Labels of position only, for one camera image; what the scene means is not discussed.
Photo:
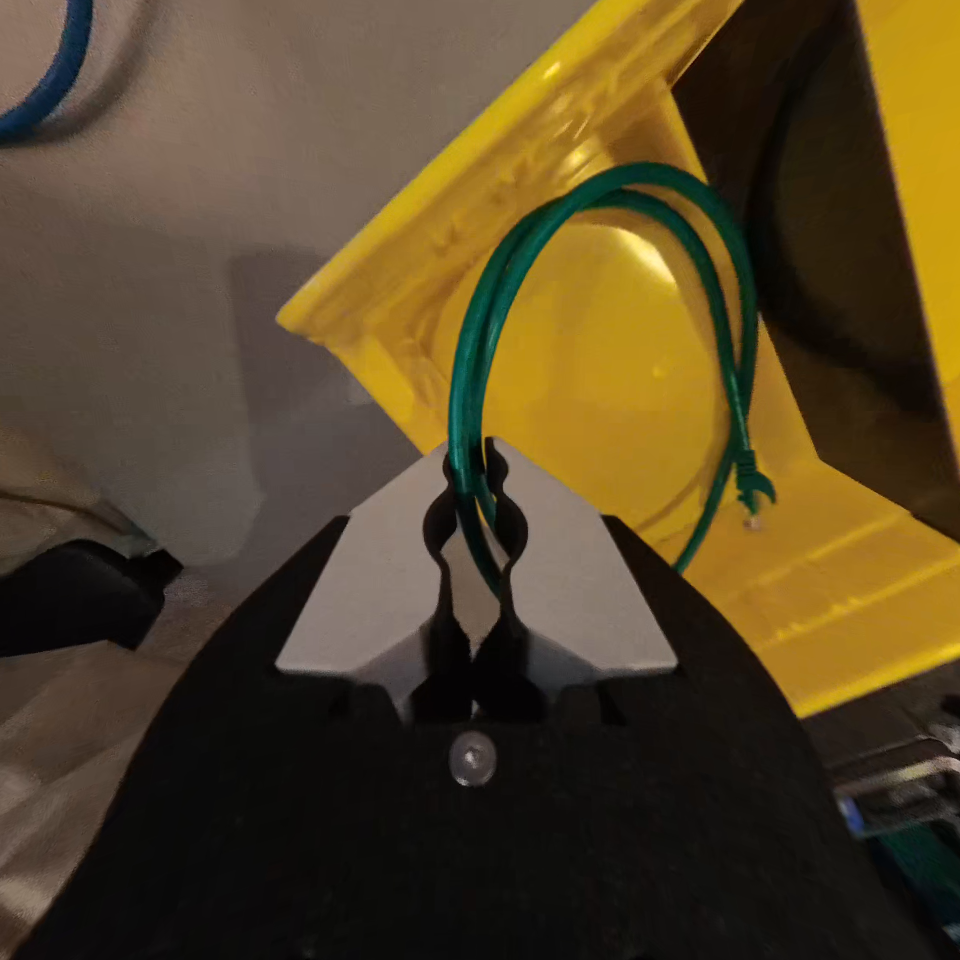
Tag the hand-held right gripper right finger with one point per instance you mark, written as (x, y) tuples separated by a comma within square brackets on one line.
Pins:
[(585, 592)]

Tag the yellow plastic bin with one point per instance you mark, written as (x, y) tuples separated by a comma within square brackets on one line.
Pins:
[(600, 360)]

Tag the person's beige jacket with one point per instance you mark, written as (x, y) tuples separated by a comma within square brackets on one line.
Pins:
[(75, 750)]

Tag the black bin divider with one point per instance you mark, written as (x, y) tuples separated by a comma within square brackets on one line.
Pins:
[(825, 225)]

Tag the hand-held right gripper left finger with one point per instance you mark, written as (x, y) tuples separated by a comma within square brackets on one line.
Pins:
[(375, 592)]

